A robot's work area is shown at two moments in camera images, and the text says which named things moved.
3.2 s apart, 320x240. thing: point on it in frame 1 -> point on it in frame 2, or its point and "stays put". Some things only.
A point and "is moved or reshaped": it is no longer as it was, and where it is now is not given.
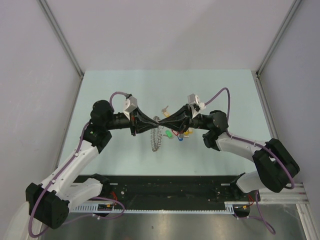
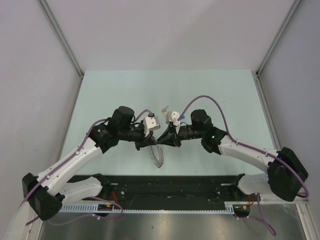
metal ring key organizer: [156, 135] is moved or reshaped
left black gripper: [136, 121] -> [147, 140]
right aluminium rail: [295, 195] stays put
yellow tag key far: [164, 110] stays put
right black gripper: [185, 114] -> [170, 137]
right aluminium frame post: [295, 5] stays put
